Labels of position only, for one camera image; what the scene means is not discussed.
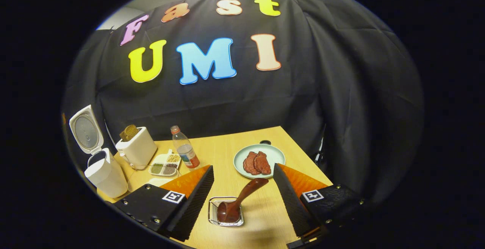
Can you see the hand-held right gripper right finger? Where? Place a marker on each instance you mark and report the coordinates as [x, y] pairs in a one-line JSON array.
[[290, 203]]

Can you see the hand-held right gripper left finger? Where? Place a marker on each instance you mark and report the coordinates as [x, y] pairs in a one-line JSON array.
[[197, 203]]

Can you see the clear square chopstick holder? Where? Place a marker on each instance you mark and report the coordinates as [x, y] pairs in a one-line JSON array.
[[213, 213]]

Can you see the brown wooden spoon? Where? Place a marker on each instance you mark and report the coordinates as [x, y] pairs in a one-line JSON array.
[[242, 196]]

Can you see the white rice cooker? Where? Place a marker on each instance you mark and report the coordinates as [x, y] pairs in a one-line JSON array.
[[108, 173]]

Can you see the red meat slice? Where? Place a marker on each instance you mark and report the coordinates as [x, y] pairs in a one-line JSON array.
[[249, 163], [263, 163]]

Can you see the divided dish of grains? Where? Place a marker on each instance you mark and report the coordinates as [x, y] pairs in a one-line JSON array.
[[165, 163]]

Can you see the pale green plate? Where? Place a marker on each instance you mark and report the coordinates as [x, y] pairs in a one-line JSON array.
[[274, 154]]

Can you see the clear plastic bottle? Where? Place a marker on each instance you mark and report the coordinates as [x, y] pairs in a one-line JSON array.
[[185, 150]]

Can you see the white toaster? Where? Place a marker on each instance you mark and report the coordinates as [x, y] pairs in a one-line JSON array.
[[138, 150]]

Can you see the brown bread slice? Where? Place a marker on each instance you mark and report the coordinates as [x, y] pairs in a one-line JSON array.
[[129, 132]]

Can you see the black backdrop cloth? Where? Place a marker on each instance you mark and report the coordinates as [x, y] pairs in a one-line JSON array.
[[235, 105]]

